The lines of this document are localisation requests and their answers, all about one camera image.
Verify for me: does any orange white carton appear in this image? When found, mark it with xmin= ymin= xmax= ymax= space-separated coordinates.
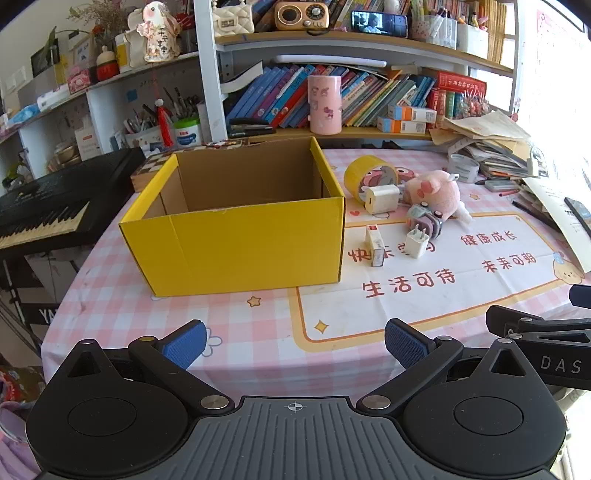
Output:
xmin=377 ymin=116 xmax=428 ymax=135
xmin=388 ymin=105 xmax=437 ymax=123

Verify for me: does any yellow cardboard box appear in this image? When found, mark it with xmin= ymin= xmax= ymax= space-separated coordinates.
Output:
xmin=119 ymin=137 xmax=346 ymax=297

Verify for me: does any pink printed cylinder cup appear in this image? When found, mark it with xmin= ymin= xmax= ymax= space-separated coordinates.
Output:
xmin=308 ymin=75 xmax=343 ymax=135

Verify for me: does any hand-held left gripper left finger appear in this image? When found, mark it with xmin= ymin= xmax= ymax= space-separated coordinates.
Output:
xmin=67 ymin=319 xmax=236 ymax=415

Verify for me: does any pink cup of markers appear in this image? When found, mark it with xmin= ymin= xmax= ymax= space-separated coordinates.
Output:
xmin=411 ymin=0 xmax=458 ymax=48

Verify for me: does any white quilted handbag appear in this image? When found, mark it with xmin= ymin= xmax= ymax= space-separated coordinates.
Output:
xmin=212 ymin=2 xmax=254 ymax=34

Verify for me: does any green purple toy truck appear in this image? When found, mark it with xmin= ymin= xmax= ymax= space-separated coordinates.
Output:
xmin=406 ymin=203 xmax=445 ymax=241

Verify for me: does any white tape roll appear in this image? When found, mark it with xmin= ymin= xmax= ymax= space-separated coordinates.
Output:
xmin=448 ymin=153 xmax=481 ymax=184

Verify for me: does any white storage box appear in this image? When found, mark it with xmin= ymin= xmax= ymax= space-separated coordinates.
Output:
xmin=457 ymin=23 xmax=489 ymax=60

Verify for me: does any black keyboard stand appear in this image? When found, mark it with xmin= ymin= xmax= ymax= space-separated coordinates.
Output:
xmin=0 ymin=249 xmax=63 ymax=358

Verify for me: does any red round jar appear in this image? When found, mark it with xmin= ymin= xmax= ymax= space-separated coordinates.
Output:
xmin=96 ymin=46 xmax=120 ymax=83

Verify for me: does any black smartphone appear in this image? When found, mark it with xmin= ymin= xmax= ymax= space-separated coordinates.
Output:
xmin=351 ymin=10 xmax=409 ymax=38

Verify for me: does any pink plush pig toy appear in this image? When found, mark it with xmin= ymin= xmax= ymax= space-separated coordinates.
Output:
xmin=401 ymin=170 xmax=472 ymax=223

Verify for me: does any pile of papers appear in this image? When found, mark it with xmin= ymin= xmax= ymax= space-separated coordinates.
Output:
xmin=429 ymin=110 xmax=591 ymax=273

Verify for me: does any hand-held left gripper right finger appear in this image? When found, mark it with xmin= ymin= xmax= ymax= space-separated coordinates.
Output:
xmin=356 ymin=318 xmax=532 ymax=415

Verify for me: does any bunch of wrapped candies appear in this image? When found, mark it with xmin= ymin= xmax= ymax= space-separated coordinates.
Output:
xmin=455 ymin=90 xmax=491 ymax=119

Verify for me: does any red tassel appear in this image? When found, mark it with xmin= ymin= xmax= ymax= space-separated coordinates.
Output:
xmin=154 ymin=98 xmax=175 ymax=147

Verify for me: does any white bookshelf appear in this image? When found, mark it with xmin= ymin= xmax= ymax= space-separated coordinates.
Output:
xmin=0 ymin=0 xmax=520 ymax=155

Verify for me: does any yellow tape roll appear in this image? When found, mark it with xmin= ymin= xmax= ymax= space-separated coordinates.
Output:
xmin=344 ymin=156 xmax=399 ymax=204

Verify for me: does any small white plug charger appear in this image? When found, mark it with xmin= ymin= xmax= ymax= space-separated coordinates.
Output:
xmin=405 ymin=224 xmax=432 ymax=258

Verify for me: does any white jar green lid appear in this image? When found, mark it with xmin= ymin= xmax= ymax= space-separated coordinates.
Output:
xmin=173 ymin=117 xmax=202 ymax=147

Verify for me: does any row of red dictionaries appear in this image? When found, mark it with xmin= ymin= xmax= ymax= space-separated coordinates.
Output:
xmin=422 ymin=69 xmax=488 ymax=121

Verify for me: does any wooden chessboard box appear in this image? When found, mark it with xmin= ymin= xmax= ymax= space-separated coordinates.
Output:
xmin=130 ymin=141 xmax=252 ymax=192

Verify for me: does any pink printed desk mat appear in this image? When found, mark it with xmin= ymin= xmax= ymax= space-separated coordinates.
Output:
xmin=288 ymin=148 xmax=591 ymax=358

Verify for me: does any purple cloth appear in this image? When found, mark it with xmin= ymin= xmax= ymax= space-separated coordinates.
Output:
xmin=0 ymin=364 xmax=43 ymax=480

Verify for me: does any black electronic keyboard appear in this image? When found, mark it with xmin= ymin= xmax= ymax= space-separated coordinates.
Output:
xmin=0 ymin=148 xmax=146 ymax=250

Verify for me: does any blue tissue pack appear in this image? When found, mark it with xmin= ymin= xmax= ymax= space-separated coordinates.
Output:
xmin=7 ymin=104 xmax=40 ymax=125

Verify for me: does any row of colourful books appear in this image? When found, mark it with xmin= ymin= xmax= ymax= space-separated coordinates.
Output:
xmin=225 ymin=64 xmax=437 ymax=130

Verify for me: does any retro wooden radio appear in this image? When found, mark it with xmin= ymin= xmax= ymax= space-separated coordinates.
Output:
xmin=276 ymin=1 xmax=330 ymax=31

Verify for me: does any rabbit hanging ornament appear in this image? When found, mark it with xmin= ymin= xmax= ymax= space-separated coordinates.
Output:
xmin=127 ymin=2 xmax=182 ymax=63

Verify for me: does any desktop with pink checked cloth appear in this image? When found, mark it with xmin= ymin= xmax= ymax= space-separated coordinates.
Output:
xmin=41 ymin=138 xmax=591 ymax=393

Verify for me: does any large white charger adapter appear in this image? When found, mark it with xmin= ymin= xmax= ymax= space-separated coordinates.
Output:
xmin=365 ymin=185 xmax=402 ymax=214

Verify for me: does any pen holder with pens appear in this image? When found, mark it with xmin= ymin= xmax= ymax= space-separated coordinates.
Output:
xmin=122 ymin=85 xmax=204 ymax=151

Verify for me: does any small white red-label box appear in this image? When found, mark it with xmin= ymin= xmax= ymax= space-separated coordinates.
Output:
xmin=365 ymin=224 xmax=387 ymax=268

